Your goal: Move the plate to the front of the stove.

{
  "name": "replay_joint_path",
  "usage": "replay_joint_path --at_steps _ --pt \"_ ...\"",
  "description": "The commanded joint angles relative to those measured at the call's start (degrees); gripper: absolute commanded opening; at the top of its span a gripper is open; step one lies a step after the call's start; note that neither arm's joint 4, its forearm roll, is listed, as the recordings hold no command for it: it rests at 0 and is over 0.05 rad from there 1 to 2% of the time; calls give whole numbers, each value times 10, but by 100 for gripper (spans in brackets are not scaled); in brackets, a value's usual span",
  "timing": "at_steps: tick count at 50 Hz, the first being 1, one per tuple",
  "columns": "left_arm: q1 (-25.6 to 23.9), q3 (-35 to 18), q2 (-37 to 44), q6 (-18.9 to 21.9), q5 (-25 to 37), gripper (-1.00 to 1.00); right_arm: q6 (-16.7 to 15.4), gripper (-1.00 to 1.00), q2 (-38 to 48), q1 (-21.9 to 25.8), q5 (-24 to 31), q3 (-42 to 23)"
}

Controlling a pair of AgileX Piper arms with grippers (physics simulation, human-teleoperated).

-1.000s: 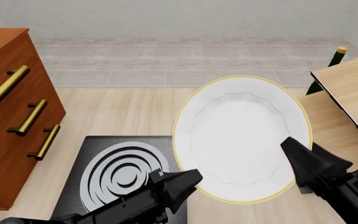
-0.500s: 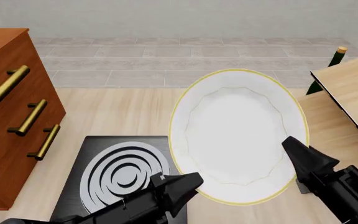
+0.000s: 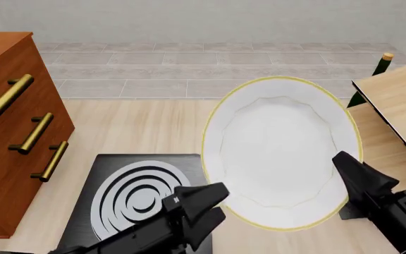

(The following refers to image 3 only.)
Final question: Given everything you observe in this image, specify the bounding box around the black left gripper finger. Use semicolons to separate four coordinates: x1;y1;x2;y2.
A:
173;182;231;224
185;206;228;251

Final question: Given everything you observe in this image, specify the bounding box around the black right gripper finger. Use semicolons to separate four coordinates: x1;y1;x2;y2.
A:
337;196;370;221
331;150;400;210

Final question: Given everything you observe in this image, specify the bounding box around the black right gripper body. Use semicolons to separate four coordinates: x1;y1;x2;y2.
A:
366;186;406;254

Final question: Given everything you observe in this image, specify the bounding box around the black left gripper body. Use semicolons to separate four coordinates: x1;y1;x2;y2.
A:
93;194;194;254

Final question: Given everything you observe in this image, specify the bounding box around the flat black stove plate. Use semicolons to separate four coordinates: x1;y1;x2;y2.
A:
49;153;214;254

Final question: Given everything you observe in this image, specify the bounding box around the white plate with yellow rim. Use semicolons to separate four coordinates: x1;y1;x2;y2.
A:
201;75;364;233

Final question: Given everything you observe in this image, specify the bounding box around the pale wood board, black edge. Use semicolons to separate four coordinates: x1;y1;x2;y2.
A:
351;58;406;171

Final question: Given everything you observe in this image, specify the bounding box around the green bottle with cork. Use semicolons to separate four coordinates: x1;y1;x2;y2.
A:
346;52;395;109

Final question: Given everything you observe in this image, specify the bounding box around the long brass cabinet handle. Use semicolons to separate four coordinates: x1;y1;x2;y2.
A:
0;73;35;118

